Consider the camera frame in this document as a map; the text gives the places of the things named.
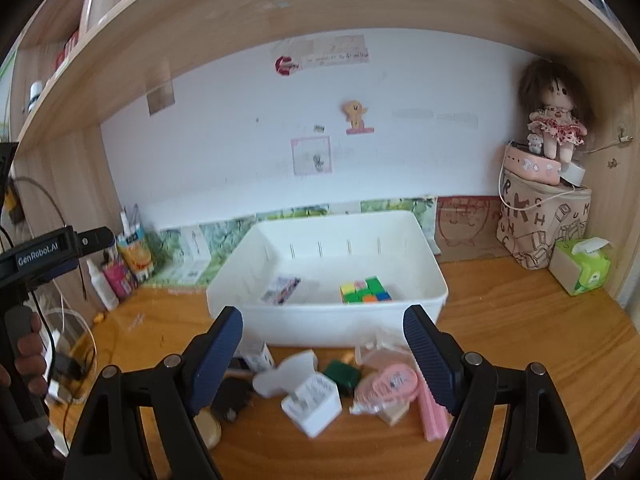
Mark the white power adapter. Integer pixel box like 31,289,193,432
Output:
281,373,343,439

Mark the rag doll brown hair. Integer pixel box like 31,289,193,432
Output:
518,58,594,165

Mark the black plug charger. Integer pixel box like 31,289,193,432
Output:
210,377,254,422

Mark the pink square sticker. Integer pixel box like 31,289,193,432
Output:
291,136,332,177

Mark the printed canvas bag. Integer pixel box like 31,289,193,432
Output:
497,169,592,270

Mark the pink correction tape dispenser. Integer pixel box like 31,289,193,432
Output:
349,363,419,415

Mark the white angled plastic block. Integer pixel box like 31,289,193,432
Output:
253,350,318,399

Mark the white spray bottle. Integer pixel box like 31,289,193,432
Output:
86,259,119,311

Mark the colourful rubiks cube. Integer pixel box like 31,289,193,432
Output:
340,276,392,304

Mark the pink hair roller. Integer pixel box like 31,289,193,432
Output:
416,378,450,442

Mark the white plastic storage bin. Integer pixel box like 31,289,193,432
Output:
206,210,448,348

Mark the green tissue pack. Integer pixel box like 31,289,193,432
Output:
549,237,611,296

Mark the clear plastic toothpick box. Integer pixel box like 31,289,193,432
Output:
259,275,320,306

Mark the beige white box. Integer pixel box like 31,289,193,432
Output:
378,401,410,427

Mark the green perfume bottle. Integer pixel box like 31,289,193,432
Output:
323,352,362,398

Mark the clear plastic cup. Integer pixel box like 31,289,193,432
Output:
355,332,413,370

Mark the person left hand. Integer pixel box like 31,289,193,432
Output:
15,313,48,398

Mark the red lips sticker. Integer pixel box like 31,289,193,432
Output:
274,55,302,77

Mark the pink pencil case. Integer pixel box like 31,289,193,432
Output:
502,144,561,185

